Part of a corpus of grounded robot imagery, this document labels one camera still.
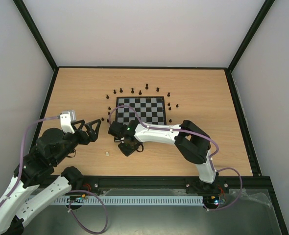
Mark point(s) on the black rear left frame post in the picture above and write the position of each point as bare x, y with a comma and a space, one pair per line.
24, 12

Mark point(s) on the black frame post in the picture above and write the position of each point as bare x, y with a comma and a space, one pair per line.
266, 6
24, 12

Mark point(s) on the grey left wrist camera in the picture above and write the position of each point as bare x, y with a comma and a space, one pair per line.
66, 119

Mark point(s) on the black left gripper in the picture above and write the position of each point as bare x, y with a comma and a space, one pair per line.
93, 135

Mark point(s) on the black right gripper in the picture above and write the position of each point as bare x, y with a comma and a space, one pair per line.
129, 147

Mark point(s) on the black rear right frame post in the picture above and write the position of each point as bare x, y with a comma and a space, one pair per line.
266, 6

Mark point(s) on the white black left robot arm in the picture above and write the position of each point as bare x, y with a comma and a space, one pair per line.
51, 148

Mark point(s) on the black front frame rail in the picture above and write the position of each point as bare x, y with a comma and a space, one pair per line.
190, 184

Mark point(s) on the black white chessboard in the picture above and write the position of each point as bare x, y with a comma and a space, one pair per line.
150, 109

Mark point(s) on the white slotted cable duct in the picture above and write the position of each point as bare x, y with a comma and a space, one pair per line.
133, 200

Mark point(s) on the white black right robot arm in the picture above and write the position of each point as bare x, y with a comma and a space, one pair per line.
193, 143

